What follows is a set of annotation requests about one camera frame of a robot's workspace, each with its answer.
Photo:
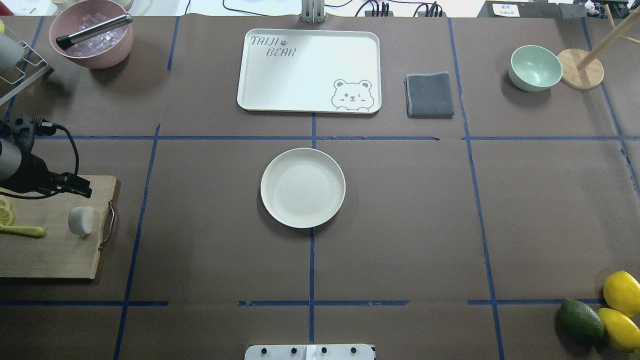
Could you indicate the wooden cutting board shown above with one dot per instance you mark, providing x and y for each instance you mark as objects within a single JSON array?
[{"x": 59, "y": 253}]

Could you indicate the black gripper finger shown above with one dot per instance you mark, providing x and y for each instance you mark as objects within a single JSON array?
[
  {"x": 71, "y": 180},
  {"x": 85, "y": 192}
]

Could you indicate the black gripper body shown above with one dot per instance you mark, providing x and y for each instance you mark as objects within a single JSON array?
[{"x": 31, "y": 173}]

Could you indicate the mint green bowl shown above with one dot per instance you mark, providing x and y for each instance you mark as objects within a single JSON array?
[{"x": 534, "y": 69}]

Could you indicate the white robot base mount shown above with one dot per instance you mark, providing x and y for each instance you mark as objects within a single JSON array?
[{"x": 344, "y": 351}]

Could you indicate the white bear tray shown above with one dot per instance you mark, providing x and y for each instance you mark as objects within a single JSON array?
[{"x": 317, "y": 71}]

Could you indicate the yellow lemon lower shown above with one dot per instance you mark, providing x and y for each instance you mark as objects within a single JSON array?
[{"x": 621, "y": 333}]

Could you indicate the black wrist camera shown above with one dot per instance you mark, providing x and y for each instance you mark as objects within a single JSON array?
[{"x": 22, "y": 130}]

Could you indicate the yellow lemon upper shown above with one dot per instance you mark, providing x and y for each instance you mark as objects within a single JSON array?
[{"x": 622, "y": 293}]

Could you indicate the lemon slice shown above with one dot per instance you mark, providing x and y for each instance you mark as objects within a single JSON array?
[
  {"x": 7, "y": 216},
  {"x": 5, "y": 203}
]

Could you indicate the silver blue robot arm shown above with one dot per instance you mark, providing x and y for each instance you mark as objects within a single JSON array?
[{"x": 14, "y": 163}]

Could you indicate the lemon slice middle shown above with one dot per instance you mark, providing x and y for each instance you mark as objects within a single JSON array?
[{"x": 7, "y": 216}]

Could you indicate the yellow lemon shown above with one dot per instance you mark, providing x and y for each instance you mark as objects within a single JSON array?
[
  {"x": 622, "y": 293},
  {"x": 621, "y": 333}
]

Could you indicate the aluminium camera post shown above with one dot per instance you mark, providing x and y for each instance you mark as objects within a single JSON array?
[{"x": 313, "y": 11}]

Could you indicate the wire cup rack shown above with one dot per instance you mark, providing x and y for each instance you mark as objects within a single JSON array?
[{"x": 21, "y": 65}]

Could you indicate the pink bowl with ice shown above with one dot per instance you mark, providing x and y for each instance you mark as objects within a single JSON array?
[{"x": 96, "y": 51}]

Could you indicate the green avocado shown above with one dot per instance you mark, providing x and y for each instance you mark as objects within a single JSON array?
[{"x": 580, "y": 322}]

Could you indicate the wooden mug stand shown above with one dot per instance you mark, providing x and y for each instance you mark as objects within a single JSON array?
[{"x": 582, "y": 70}]

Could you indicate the steel black-tipped tool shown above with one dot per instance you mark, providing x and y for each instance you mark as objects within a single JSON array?
[{"x": 92, "y": 31}]

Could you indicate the grey folded cloth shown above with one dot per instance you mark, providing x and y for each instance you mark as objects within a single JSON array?
[{"x": 429, "y": 96}]

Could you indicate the cream round plate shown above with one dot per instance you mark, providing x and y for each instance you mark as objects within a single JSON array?
[{"x": 303, "y": 188}]

